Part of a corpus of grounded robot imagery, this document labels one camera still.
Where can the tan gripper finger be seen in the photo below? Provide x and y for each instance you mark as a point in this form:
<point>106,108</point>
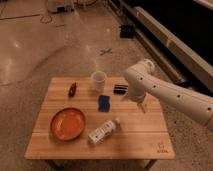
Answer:
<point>143,105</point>

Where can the white plastic bottle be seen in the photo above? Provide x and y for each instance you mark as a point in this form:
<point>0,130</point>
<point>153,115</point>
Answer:
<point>104,131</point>

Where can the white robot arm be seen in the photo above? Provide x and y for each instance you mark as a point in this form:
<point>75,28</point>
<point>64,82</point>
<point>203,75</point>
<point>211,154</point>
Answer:
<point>141,81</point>

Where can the orange ceramic bowl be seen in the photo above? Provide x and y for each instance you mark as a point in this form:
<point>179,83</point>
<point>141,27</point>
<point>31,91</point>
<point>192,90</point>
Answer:
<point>67,124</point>

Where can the black striped box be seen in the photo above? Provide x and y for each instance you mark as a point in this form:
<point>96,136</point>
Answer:
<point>120,89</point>

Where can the blue sponge block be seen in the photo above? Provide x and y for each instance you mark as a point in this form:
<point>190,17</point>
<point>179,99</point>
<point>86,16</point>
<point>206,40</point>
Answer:
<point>104,103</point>

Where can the translucent plastic cup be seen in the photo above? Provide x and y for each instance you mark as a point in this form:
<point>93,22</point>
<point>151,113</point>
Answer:
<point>98,79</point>

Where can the wooden table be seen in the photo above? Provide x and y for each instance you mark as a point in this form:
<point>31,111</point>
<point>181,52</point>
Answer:
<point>126,131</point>

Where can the small red brown object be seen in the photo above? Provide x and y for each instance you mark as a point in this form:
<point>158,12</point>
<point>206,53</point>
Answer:
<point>72,90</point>

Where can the black box on floor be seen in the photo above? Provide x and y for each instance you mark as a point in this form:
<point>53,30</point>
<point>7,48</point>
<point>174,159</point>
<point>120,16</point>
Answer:
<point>127,31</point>

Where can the white equipment base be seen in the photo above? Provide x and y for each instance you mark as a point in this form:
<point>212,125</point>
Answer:
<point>56,6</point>

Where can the long wall bench rail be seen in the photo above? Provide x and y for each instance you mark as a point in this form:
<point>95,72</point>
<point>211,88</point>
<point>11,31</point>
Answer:
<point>182,33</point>

